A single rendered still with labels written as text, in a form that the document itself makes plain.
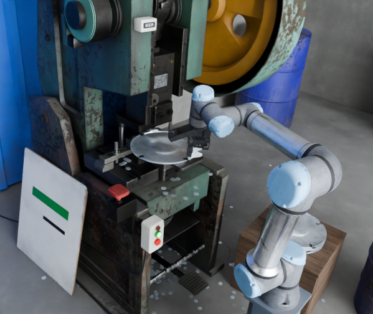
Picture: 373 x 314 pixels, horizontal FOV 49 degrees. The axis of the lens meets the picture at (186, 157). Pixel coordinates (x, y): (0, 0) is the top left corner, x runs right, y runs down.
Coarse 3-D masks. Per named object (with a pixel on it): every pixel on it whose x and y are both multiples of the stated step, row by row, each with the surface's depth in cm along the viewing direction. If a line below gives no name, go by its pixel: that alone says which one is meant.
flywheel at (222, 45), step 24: (216, 0) 173; (240, 0) 169; (264, 0) 158; (216, 24) 181; (264, 24) 161; (216, 48) 185; (240, 48) 176; (264, 48) 164; (216, 72) 185; (240, 72) 176
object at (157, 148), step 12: (156, 132) 187; (132, 144) 175; (144, 144) 176; (156, 144) 176; (168, 144) 177; (180, 144) 179; (144, 156) 167; (156, 156) 168; (168, 156) 168; (180, 156) 169
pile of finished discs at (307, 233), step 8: (304, 216) 206; (312, 216) 206; (296, 224) 199; (304, 224) 199; (312, 224) 201; (320, 224) 201; (296, 232) 193; (304, 232) 194; (312, 232) 195; (320, 232) 196; (296, 240) 189; (304, 240) 190; (312, 240) 190; (320, 240) 191; (304, 248) 186; (312, 248) 187; (320, 248) 190
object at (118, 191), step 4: (116, 184) 151; (120, 184) 152; (108, 188) 149; (112, 188) 149; (116, 188) 149; (120, 188) 150; (124, 188) 150; (108, 192) 149; (112, 192) 147; (116, 192) 148; (120, 192) 148; (124, 192) 148; (128, 192) 148; (116, 196) 146; (120, 196) 146; (124, 196) 147
